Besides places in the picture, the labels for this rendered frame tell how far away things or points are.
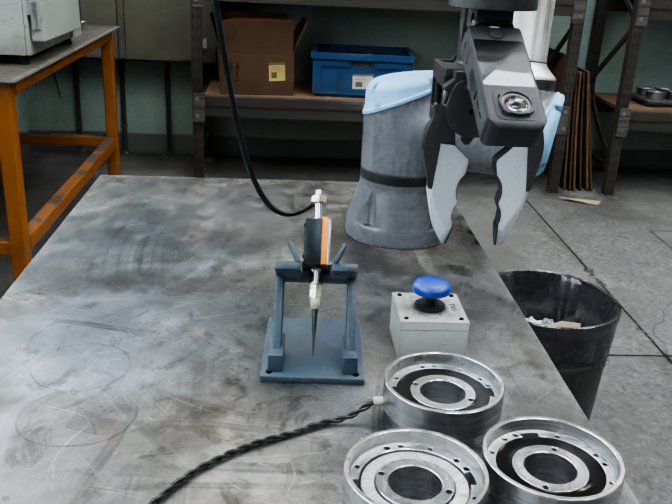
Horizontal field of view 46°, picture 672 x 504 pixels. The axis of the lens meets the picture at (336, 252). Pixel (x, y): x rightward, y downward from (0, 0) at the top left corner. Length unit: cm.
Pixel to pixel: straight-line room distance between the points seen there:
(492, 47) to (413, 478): 34
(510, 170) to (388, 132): 41
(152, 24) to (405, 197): 338
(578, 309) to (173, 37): 287
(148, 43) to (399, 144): 339
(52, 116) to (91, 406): 413
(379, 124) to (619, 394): 158
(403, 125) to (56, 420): 59
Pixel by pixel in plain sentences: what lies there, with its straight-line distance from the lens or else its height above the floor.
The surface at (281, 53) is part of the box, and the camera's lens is 406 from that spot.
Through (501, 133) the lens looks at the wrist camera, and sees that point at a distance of 59.
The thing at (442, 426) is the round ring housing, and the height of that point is 83.
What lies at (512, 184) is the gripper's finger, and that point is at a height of 101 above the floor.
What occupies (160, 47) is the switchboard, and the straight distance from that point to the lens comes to 439.
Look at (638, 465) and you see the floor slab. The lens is 221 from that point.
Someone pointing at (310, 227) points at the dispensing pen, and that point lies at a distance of 78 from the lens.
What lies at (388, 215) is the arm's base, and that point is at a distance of 110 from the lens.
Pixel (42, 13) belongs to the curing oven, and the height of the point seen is 94.
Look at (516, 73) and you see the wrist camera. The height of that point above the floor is 111.
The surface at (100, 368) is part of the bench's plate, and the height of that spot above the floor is 80.
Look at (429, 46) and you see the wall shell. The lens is 463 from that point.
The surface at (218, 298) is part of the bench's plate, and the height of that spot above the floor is 80.
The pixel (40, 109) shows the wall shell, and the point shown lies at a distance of 484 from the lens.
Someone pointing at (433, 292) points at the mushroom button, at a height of 87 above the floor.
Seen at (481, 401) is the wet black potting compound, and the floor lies 83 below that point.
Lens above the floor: 120
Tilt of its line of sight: 21 degrees down
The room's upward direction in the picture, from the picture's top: 3 degrees clockwise
